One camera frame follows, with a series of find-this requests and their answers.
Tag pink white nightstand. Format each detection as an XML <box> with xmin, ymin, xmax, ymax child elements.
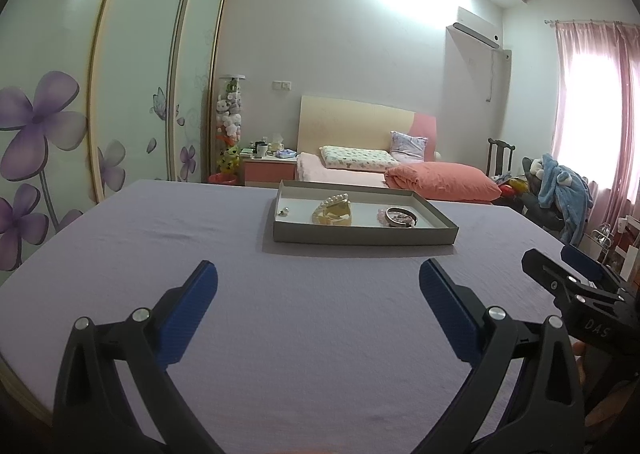
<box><xmin>241</xmin><ymin>151</ymin><xmax>299</xmax><ymax>187</ymax></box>

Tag clear tube of plush toys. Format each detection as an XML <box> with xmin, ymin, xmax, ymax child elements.
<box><xmin>215</xmin><ymin>74</ymin><xmax>247</xmax><ymax>185</ymax></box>

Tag pink curtain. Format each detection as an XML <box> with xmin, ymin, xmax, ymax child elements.
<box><xmin>550</xmin><ymin>21</ymin><xmax>640</xmax><ymax>255</ymax></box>

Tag white air conditioner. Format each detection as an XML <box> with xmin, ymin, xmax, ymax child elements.
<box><xmin>451</xmin><ymin>6</ymin><xmax>501</xmax><ymax>49</ymax></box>

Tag grey cardboard tray box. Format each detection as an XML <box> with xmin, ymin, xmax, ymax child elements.
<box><xmin>272</xmin><ymin>180</ymin><xmax>459</xmax><ymax>245</ymax></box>

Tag lilac square pillow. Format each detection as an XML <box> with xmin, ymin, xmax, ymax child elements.
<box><xmin>390</xmin><ymin>131</ymin><xmax>429</xmax><ymax>165</ymax></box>

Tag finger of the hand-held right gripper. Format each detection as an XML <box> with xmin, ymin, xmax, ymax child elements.
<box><xmin>560</xmin><ymin>244</ymin><xmax>626</xmax><ymax>292</ymax></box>
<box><xmin>521</xmin><ymin>248</ymin><xmax>601</xmax><ymax>307</ymax></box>

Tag bed with beige headboard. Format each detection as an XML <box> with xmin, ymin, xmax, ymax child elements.
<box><xmin>296</xmin><ymin>94</ymin><xmax>493</xmax><ymax>205</ymax></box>

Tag red and yellow toys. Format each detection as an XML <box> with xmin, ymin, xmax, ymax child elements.
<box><xmin>492</xmin><ymin>174</ymin><xmax>531</xmax><ymax>197</ymax></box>

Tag curtain rod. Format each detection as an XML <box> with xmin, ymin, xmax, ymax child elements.
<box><xmin>544</xmin><ymin>18</ymin><xmax>640</xmax><ymax>27</ymax></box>

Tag person's right hand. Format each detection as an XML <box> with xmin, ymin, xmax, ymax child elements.
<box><xmin>572</xmin><ymin>340</ymin><xmax>587</xmax><ymax>385</ymax></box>

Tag blue plush garment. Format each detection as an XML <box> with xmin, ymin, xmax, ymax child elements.
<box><xmin>537</xmin><ymin>154</ymin><xmax>596</xmax><ymax>247</ymax></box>

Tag floral sliding door wardrobe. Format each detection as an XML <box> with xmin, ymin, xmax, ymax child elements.
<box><xmin>0</xmin><ymin>0</ymin><xmax>231</xmax><ymax>275</ymax></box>

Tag wide silver cuff bangle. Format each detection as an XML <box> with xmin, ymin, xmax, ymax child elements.
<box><xmin>386</xmin><ymin>206</ymin><xmax>418</xmax><ymax>229</ymax></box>

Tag pink pillow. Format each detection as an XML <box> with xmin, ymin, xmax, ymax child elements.
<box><xmin>384</xmin><ymin>162</ymin><xmax>502</xmax><ymax>202</ymax></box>

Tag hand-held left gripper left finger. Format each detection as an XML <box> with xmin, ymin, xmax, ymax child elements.
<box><xmin>52</xmin><ymin>260</ymin><xmax>223</xmax><ymax>454</ymax></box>

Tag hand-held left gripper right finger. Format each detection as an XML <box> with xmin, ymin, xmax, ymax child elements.
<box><xmin>418</xmin><ymin>258</ymin><xmax>587</xmax><ymax>454</ymax></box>

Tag purple table cloth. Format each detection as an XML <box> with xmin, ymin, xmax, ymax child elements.
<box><xmin>0</xmin><ymin>179</ymin><xmax>626</xmax><ymax>454</ymax></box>

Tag dark wooden chair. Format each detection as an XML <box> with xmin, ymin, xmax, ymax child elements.
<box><xmin>485</xmin><ymin>138</ymin><xmax>516</xmax><ymax>179</ymax></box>

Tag yellow watch band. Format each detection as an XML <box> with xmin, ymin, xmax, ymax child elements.
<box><xmin>312</xmin><ymin>201</ymin><xmax>355</xmax><ymax>225</ymax></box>

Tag white patterned pillow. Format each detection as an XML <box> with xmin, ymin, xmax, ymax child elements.
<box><xmin>320</xmin><ymin>146</ymin><xmax>396</xmax><ymax>172</ymax></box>

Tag dark chair with clothes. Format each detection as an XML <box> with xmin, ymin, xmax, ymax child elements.
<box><xmin>520</xmin><ymin>156</ymin><xmax>576</xmax><ymax>235</ymax></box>

